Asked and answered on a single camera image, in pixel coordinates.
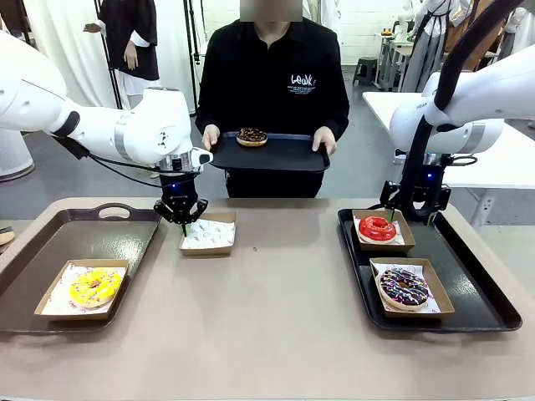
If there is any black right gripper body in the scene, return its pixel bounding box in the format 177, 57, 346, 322
416, 165, 443, 211

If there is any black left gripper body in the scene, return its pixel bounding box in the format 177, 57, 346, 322
160, 170, 201, 211

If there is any white red-printed liner paper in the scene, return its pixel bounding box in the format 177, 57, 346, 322
371, 261, 441, 314
354, 216, 407, 246
183, 218, 237, 250
40, 262, 127, 316

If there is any brown paper food box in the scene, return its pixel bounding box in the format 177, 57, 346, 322
178, 211, 237, 257
33, 258, 132, 322
351, 208, 416, 253
369, 256, 456, 320

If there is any red iced donut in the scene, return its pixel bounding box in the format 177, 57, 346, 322
358, 215, 398, 245

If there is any brown chocolate crumb donut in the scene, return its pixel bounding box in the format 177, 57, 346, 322
236, 128, 268, 148

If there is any dark chocolate sprinkled donut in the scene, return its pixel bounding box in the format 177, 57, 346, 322
378, 267, 432, 312

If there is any black serving tray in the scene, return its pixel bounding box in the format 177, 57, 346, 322
208, 131, 332, 173

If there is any yellow iced donut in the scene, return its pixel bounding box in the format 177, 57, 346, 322
69, 267, 124, 310

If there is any person's right forearm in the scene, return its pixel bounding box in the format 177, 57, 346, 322
195, 73, 225, 129

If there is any person's left forearm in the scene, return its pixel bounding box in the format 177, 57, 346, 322
321, 73, 351, 139

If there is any brown plastic tray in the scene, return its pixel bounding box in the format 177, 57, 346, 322
0, 203, 163, 334

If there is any person's right hand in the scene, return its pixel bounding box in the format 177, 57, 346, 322
201, 124, 222, 153

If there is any person's left hand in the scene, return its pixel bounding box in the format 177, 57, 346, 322
311, 126, 338, 157

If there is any large white table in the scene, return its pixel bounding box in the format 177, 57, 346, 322
361, 90, 535, 229

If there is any mannequin with grey skirt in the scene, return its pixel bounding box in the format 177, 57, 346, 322
400, 0, 451, 94

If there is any dark grey plastic stool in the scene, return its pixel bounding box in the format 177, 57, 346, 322
352, 56, 379, 87

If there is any white background desk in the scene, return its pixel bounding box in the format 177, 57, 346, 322
373, 29, 419, 91

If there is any brown hanging garment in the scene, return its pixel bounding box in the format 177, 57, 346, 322
445, 0, 509, 73

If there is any black light stand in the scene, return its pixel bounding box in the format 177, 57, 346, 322
182, 0, 202, 116

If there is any mannequin with black top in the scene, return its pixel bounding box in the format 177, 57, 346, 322
82, 0, 163, 110

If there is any person in black shirt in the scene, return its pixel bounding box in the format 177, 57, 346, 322
195, 0, 351, 200

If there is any white curtain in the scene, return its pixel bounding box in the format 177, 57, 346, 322
23, 0, 197, 118

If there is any white hanging garment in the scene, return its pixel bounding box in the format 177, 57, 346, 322
499, 6, 535, 58

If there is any black slanted stand pole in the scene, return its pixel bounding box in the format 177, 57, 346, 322
16, 0, 37, 45

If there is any black plastic handled tray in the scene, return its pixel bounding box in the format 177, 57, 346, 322
337, 206, 523, 333

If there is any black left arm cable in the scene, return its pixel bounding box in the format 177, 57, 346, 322
53, 134, 165, 181

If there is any black cable sleeve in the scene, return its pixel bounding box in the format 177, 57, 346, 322
399, 0, 526, 223

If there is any white flared pedestal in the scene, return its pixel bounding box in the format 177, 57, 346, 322
0, 128, 36, 183

